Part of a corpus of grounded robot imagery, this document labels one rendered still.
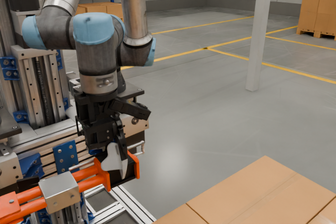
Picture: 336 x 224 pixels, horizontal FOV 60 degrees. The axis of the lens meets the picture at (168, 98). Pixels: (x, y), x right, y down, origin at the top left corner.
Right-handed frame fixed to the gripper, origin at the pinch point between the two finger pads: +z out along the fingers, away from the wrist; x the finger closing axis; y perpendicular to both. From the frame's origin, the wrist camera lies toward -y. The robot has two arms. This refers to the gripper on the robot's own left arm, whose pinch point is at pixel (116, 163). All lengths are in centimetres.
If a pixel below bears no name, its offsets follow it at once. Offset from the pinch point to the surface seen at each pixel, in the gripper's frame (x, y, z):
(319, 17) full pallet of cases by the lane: -306, -652, 63
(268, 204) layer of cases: -1, -71, 54
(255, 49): -176, -273, 51
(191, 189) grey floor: -75, -89, 108
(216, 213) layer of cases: -10, -48, 54
